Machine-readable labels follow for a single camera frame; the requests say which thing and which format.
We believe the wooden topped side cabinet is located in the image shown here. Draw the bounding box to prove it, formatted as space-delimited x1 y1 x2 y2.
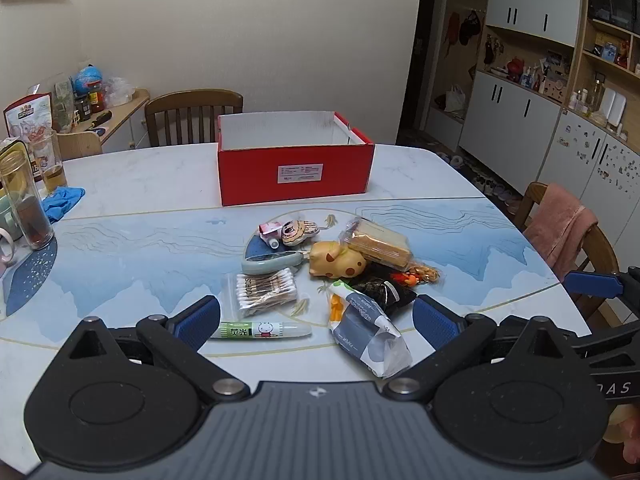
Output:
55 89 151 153

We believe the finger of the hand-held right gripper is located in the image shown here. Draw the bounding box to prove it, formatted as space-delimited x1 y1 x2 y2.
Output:
575 321 640 368
565 266 640 306

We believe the blue glove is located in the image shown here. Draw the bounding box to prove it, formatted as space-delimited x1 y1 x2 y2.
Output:
41 186 86 223

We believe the blue plush toy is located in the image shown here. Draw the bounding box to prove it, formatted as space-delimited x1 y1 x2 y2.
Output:
74 64 104 95

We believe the clear packet of peanuts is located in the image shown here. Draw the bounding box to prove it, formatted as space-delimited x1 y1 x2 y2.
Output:
407 262 442 283

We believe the glass tumbler with dark tea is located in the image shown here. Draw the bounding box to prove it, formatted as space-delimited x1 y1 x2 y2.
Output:
0 149 55 251

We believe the light wooden high chair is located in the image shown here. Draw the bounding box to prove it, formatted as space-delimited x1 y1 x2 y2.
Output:
56 130 103 158

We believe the light blue correction tape dispenser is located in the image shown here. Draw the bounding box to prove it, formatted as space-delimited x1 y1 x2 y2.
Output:
241 250 303 276

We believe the red cardboard box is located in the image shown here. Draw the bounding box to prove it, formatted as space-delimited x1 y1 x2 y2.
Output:
216 110 376 207

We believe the dark wooden slatted chair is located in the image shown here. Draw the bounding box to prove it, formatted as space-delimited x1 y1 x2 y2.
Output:
144 89 244 148

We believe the yellow squishy animal toy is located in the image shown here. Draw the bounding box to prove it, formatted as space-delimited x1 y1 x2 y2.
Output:
307 241 367 279

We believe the pink towel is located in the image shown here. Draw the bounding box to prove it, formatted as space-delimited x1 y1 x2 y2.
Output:
522 183 599 268

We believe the row of slippers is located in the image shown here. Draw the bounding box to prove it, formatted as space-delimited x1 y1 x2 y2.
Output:
440 150 523 208

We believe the pale green mug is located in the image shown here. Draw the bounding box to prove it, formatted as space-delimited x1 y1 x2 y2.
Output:
0 195 23 242

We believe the sandwich biscuit packet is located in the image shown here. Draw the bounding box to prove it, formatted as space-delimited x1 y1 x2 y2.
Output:
339 216 413 269

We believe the wooden chair with towel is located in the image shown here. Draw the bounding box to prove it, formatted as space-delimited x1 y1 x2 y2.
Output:
513 181 621 318

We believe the printed red snack bag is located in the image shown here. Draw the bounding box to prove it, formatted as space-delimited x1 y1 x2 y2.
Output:
4 92 53 141

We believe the bag of cotton swabs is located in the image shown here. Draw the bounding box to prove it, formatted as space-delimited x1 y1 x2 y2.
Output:
222 267 299 318

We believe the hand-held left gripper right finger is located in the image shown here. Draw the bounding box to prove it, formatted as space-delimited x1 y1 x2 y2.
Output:
382 294 593 403

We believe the glass cup with yellow drink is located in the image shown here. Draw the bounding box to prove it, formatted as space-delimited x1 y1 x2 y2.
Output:
31 130 68 193

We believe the black snack packet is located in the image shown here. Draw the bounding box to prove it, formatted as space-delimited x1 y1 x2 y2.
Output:
350 265 418 317

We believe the clear plastic bag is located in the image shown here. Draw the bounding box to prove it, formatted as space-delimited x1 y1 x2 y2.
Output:
102 77 136 107

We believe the green white glue stick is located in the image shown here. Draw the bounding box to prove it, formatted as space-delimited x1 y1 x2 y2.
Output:
210 321 312 339

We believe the white wooden storage unit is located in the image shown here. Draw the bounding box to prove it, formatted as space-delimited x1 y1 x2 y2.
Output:
420 0 640 226

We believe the bunny face plush charm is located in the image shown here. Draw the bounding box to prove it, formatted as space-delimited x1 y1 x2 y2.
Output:
280 220 319 247

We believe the blue grey snack packet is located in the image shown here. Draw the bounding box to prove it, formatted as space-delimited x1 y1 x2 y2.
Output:
326 280 413 380

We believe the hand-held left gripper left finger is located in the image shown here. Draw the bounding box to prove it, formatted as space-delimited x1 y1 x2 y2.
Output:
64 295 251 403

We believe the pink tape roll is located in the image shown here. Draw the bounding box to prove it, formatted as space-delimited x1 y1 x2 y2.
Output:
0 227 16 266

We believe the small pink tube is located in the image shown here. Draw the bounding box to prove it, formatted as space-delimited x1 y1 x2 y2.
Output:
257 221 283 248

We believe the white tote bag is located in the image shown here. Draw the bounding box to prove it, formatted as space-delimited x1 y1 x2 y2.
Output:
444 85 467 112

